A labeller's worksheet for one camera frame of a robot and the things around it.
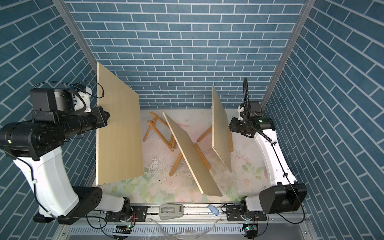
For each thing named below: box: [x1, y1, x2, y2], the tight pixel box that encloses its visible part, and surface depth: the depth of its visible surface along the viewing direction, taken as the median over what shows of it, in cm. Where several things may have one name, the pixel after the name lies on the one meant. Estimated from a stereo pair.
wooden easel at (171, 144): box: [142, 111, 177, 152], surface depth 91 cm
